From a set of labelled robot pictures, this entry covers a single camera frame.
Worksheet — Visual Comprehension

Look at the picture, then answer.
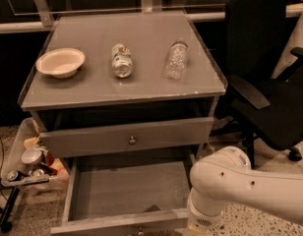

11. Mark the grey drawer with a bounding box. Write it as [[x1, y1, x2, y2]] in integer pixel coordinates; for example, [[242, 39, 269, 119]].
[[51, 147, 195, 236], [40, 117, 213, 157]]

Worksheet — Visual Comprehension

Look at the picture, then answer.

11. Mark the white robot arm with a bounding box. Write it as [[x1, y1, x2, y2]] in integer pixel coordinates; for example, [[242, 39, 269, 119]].
[[187, 147, 303, 229]]

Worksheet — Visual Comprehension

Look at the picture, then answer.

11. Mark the grey drawer cabinet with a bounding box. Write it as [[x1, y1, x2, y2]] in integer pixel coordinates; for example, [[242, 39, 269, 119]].
[[17, 11, 228, 169]]

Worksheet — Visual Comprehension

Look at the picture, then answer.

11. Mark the grey top drawer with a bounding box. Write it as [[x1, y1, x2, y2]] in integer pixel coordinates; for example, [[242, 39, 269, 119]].
[[40, 117, 213, 157]]

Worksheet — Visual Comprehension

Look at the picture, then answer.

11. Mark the clear plastic water bottle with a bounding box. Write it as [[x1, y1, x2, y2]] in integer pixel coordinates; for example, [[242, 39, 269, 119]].
[[162, 39, 188, 81]]

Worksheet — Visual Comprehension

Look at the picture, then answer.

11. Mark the green soda can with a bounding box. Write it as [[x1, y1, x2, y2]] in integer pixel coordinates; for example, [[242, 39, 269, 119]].
[[111, 43, 133, 79]]

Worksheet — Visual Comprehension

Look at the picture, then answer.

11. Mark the white paper bowl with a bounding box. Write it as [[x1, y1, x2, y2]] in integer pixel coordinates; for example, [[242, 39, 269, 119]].
[[35, 48, 86, 79]]

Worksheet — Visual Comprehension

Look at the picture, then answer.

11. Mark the black office chair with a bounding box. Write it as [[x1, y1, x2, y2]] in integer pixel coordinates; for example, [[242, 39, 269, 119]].
[[212, 0, 303, 161]]

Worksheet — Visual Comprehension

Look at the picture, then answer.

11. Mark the silver can in bin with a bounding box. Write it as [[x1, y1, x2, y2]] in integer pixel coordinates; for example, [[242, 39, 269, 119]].
[[21, 147, 43, 165]]

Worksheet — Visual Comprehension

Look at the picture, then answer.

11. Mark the metal railing bar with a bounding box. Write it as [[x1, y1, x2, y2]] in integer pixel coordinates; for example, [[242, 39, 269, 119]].
[[0, 3, 303, 34]]

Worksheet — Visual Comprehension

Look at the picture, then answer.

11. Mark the black folding stand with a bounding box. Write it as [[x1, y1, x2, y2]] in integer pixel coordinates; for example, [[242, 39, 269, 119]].
[[0, 187, 20, 233]]

